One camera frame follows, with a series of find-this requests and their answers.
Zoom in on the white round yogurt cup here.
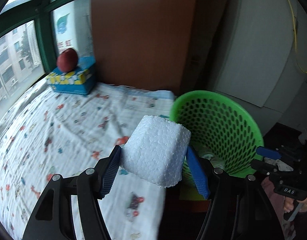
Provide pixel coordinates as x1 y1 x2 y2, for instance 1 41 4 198
198 149 225 170

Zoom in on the white styrofoam block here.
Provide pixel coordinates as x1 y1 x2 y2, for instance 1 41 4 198
120 115 191 187

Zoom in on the person right hand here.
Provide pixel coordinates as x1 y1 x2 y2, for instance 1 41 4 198
283 194 307 213

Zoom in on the green plastic waste basket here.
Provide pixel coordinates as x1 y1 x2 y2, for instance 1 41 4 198
169 90 264 178

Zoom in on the patterned white bed sheet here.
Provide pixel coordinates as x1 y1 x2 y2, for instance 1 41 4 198
0 80 174 239

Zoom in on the blue yellow tissue box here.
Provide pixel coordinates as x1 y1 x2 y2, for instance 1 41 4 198
45 56 96 95

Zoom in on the brown wooden wardrobe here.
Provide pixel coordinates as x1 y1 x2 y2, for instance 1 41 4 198
91 0 227 95

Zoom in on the red apple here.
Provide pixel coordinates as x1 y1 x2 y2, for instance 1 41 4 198
56 48 79 73

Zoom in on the green window frame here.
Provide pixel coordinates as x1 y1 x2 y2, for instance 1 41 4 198
0 0 93 74

